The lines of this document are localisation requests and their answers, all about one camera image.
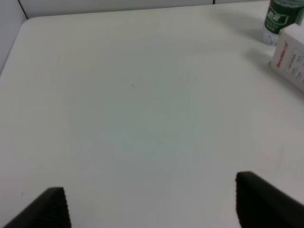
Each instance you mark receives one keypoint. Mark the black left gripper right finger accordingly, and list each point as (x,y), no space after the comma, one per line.
(261,205)

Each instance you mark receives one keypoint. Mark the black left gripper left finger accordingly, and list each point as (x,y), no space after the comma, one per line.
(48,210)

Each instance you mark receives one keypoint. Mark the white carton box red text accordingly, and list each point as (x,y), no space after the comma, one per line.
(288,58)

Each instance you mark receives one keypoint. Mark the clear water bottle green label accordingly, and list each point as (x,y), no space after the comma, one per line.
(280,14)

